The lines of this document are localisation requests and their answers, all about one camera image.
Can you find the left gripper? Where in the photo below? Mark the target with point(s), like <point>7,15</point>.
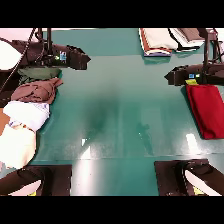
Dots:
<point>77,58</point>

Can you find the dark green garment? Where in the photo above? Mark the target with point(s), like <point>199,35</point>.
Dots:
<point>36,73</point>

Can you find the brown garment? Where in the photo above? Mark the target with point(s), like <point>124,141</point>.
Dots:
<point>35,91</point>

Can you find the red garment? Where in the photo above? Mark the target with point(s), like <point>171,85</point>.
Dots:
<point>208,110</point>

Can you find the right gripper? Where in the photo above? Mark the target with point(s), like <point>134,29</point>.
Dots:
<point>181,75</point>

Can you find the grey folded garment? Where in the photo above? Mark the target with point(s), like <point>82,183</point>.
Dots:
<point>193,34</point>

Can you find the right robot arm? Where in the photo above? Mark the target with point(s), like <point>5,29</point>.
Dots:
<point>216,71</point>

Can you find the beige folded garment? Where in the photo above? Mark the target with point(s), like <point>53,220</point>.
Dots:
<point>159,38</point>

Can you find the cream garment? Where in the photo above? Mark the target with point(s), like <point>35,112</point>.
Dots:
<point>16,145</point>

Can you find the orange folded garment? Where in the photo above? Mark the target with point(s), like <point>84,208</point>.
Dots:
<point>146,51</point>

